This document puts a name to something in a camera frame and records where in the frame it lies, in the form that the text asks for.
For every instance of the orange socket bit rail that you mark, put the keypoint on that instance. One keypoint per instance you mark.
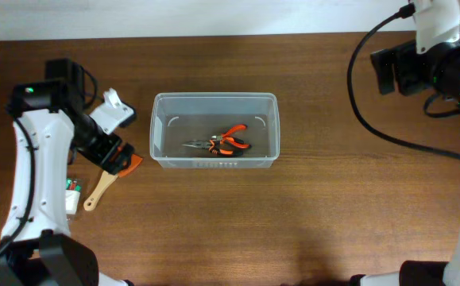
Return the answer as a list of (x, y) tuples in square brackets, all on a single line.
[(214, 164)]

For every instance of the orange black long-nose pliers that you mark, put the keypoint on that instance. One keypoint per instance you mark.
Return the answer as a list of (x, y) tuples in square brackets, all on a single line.
[(226, 147)]

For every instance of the clear plastic container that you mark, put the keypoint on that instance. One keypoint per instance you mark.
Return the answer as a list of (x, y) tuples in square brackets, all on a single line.
[(181, 117)]

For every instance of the colourful bit set pack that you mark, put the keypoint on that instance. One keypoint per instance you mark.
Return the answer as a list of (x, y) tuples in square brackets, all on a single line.
[(73, 192)]

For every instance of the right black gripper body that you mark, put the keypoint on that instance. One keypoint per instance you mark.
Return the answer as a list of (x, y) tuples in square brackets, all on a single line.
[(411, 71)]

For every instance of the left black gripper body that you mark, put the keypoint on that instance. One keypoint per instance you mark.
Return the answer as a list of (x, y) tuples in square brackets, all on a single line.
[(95, 144)]

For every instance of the orange scraper wooden handle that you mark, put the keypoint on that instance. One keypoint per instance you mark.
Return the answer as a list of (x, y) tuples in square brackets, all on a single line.
[(105, 180)]

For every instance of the red black cutting pliers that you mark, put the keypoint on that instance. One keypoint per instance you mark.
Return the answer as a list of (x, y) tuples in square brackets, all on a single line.
[(228, 138)]

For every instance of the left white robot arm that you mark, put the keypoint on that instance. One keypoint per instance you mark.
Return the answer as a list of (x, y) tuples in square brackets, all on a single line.
[(50, 124)]

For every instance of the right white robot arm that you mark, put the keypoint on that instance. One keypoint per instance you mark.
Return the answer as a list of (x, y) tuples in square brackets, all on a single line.
[(446, 78)]

